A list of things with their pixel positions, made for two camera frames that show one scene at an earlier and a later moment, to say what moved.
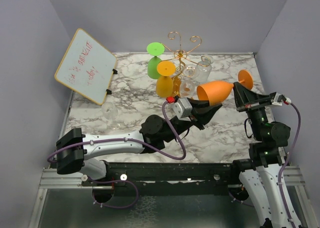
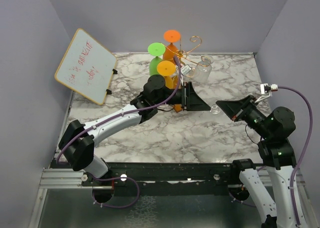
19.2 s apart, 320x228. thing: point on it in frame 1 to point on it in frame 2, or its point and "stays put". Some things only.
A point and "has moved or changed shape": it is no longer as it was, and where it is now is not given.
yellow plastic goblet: (164, 84) stays put
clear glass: (110, 113) has moved or changed shape
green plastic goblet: (154, 49) stays put
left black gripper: (202, 111) to (190, 100)
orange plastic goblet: (215, 92) to (171, 50)
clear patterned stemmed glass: (204, 68) stays put
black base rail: (167, 178) stays put
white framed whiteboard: (87, 67) stays put
